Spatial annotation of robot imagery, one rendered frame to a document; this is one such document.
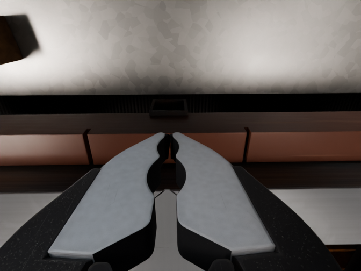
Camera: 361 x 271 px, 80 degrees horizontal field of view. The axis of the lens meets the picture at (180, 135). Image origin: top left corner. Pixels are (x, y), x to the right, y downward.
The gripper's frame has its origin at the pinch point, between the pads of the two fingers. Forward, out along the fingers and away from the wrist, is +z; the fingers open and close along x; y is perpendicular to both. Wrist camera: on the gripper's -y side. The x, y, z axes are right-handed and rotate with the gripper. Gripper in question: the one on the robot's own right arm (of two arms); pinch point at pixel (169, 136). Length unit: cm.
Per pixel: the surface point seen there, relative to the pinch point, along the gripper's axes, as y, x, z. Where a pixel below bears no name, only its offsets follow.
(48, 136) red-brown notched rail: 5.0, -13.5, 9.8
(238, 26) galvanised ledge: -5.5, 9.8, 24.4
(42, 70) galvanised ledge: 0.7, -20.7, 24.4
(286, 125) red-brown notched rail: 4.8, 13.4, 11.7
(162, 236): 15.9, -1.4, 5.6
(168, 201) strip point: 10.6, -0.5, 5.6
